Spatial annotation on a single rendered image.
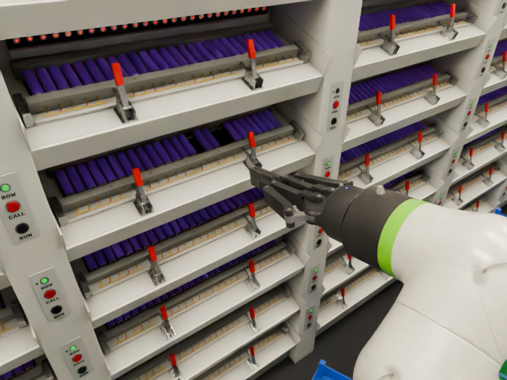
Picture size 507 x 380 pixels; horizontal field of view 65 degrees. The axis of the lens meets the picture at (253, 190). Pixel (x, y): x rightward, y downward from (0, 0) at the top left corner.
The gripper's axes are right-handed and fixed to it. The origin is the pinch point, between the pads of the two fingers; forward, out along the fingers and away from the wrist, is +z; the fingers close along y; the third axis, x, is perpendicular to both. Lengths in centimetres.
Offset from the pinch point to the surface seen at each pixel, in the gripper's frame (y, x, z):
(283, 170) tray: 20.3, -10.4, 21.7
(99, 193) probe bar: -21.0, -2.4, 25.6
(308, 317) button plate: 34, -74, 34
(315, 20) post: 30.4, 22.0, 18.1
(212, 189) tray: 0.4, -8.1, 21.2
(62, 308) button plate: -34.0, -20.9, 23.0
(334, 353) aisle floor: 45, -99, 34
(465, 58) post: 100, 3, 22
